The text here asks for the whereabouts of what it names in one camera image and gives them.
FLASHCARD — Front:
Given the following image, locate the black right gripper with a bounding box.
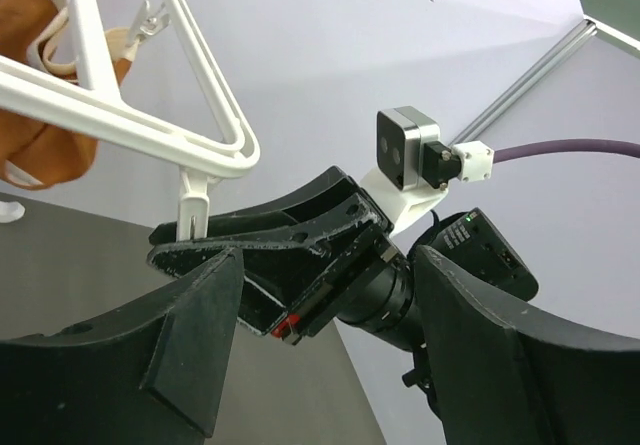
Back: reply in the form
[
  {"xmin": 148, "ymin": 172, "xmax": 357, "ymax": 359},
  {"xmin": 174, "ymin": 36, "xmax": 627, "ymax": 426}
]
[{"xmin": 147, "ymin": 166, "xmax": 399, "ymax": 345}]

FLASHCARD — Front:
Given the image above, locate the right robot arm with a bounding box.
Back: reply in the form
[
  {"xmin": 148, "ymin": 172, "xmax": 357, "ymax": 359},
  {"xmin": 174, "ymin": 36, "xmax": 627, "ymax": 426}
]
[{"xmin": 148, "ymin": 167, "xmax": 539, "ymax": 393}]

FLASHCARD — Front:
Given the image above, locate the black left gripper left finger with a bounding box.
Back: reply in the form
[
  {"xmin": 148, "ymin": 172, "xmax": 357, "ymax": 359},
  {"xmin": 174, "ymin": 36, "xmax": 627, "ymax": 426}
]
[{"xmin": 1, "ymin": 252, "xmax": 243, "ymax": 444}]

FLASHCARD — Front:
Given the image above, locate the white clip sock hanger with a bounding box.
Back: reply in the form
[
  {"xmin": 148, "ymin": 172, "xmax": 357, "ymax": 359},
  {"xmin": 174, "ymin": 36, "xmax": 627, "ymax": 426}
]
[{"xmin": 1, "ymin": 0, "xmax": 261, "ymax": 179}]

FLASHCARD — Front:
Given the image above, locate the white hanger clip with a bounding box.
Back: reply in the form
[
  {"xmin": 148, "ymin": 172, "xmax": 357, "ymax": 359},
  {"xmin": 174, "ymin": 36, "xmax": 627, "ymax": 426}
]
[{"xmin": 176, "ymin": 168, "xmax": 210, "ymax": 241}]

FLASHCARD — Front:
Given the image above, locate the aluminium frame profile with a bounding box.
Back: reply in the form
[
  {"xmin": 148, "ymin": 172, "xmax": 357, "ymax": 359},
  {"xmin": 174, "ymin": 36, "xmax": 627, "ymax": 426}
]
[{"xmin": 450, "ymin": 19, "xmax": 598, "ymax": 145}]

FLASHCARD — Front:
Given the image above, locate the white stand base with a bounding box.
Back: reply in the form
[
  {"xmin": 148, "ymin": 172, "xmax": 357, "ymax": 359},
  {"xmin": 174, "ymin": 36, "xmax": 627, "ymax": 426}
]
[{"xmin": 0, "ymin": 201, "xmax": 25, "ymax": 224}]

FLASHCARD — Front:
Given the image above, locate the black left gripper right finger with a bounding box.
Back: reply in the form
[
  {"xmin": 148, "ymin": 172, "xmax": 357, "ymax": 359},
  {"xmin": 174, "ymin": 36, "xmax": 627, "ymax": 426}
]
[{"xmin": 414, "ymin": 246, "xmax": 639, "ymax": 444}]

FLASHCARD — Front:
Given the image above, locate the orange sock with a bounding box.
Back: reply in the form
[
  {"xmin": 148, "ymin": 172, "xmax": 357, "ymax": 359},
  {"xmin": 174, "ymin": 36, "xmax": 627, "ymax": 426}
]
[{"xmin": 0, "ymin": 0, "xmax": 136, "ymax": 190}]

